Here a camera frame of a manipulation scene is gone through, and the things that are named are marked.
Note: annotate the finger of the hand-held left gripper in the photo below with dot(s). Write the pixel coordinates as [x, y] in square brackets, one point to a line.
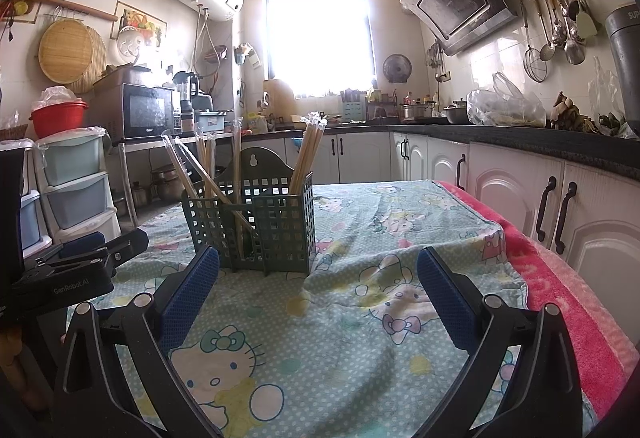
[82, 245]
[127, 244]

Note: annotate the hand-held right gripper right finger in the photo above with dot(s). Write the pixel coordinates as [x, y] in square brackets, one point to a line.
[445, 298]

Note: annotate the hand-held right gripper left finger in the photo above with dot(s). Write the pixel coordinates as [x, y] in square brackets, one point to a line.
[192, 293]

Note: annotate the dark green plastic utensil holder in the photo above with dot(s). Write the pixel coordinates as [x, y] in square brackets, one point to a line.
[280, 228]

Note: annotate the set of wooden chopsticks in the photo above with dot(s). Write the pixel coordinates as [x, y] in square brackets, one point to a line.
[309, 153]

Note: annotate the person's left forearm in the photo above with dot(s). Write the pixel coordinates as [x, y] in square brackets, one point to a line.
[22, 368]

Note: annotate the row of hanging kitchen utensils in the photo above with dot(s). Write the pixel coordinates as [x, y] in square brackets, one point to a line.
[565, 33]

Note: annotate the pastel plastic drawer tower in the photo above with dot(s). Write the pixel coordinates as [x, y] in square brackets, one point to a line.
[75, 183]
[32, 218]

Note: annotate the stack of steel pots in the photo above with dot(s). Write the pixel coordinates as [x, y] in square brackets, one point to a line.
[162, 180]

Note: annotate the metal shelf rack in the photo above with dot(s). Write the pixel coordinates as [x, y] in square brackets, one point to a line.
[127, 168]

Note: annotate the light blue cartoon printed sheet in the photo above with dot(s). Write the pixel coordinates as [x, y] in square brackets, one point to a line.
[350, 343]

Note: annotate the pink fleece blanket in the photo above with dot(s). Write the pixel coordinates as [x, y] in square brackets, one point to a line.
[560, 298]

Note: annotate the red plastic basin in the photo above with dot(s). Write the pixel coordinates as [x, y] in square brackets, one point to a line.
[57, 121]

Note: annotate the white base cabinets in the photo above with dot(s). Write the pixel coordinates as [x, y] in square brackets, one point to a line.
[500, 178]

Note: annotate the black microwave oven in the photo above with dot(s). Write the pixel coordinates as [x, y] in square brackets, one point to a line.
[147, 111]

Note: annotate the blue grey storage box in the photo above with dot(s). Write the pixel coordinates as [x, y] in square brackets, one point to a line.
[212, 121]

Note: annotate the crumpled white plastic bag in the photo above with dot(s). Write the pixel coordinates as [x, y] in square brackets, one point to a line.
[57, 94]

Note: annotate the black blender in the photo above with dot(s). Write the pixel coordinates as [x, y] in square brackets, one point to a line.
[185, 93]

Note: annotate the brown cardboard box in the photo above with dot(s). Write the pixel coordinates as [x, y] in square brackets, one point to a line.
[120, 81]

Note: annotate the round bamboo tray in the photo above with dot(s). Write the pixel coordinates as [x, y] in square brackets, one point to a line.
[65, 51]
[101, 63]

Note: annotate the steel cooking pot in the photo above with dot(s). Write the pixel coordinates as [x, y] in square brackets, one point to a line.
[417, 112]

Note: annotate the black kitchen countertop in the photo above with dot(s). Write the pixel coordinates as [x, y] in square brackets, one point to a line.
[550, 141]

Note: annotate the white round plastic cover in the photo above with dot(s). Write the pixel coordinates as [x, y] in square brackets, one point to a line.
[131, 46]

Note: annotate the large clear plastic bag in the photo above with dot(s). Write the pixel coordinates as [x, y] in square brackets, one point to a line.
[505, 106]

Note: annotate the light blue knife rack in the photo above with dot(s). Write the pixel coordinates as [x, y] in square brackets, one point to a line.
[352, 111]

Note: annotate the beige cutting board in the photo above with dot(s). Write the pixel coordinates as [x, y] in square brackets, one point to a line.
[280, 98]

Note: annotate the hanging brown round basin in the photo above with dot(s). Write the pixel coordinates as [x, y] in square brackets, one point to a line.
[218, 52]

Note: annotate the cluster of small hanging ladles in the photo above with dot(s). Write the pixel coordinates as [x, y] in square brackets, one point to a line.
[435, 61]

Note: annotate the long wooden rolling pin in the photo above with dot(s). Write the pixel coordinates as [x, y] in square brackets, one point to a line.
[60, 4]

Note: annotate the kitchen window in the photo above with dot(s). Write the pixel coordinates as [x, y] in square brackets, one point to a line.
[320, 38]

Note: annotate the white wall socket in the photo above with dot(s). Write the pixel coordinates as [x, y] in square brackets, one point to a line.
[445, 76]

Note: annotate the small wall mounted holder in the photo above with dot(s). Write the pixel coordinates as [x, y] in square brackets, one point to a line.
[245, 54]

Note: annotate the round dark wall fan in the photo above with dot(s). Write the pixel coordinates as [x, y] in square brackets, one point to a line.
[397, 68]

